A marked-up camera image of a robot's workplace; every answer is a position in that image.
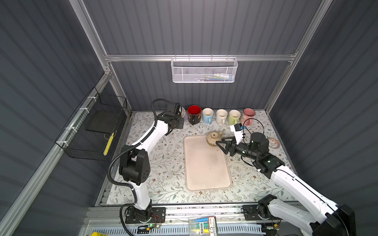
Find black floral mug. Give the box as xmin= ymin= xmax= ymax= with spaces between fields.
xmin=187 ymin=105 xmax=202 ymax=125

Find light green mug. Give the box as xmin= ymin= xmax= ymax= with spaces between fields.
xmin=228 ymin=110 xmax=241 ymax=125

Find pink ceramic mug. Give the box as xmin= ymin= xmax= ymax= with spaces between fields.
xmin=241 ymin=108 xmax=256 ymax=126

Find white ceramic mug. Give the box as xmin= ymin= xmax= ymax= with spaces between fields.
xmin=216 ymin=109 xmax=228 ymax=124

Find light blue mug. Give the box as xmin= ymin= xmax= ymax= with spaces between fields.
xmin=202 ymin=108 xmax=214 ymax=124

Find purple ceramic mug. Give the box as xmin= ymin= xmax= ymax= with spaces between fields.
xmin=181 ymin=107 xmax=187 ymax=120

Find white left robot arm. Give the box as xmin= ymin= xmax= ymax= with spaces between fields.
xmin=107 ymin=98 xmax=184 ymax=222

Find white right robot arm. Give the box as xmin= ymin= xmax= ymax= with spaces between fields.
xmin=216 ymin=133 xmax=357 ymax=236

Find beige plastic tray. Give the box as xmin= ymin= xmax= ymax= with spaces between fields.
xmin=183 ymin=135 xmax=231 ymax=191

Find clear tape roll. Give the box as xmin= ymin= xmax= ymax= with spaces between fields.
xmin=268 ymin=137 xmax=281 ymax=149

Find clear box of markers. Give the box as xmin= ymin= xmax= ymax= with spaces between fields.
xmin=188 ymin=215 xmax=218 ymax=236

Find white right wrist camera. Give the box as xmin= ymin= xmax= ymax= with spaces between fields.
xmin=230 ymin=123 xmax=245 ymax=144

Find white wire basket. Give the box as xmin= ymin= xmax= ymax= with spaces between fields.
xmin=170 ymin=56 xmax=238 ymax=84

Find black wire basket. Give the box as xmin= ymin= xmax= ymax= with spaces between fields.
xmin=56 ymin=89 xmax=128 ymax=161

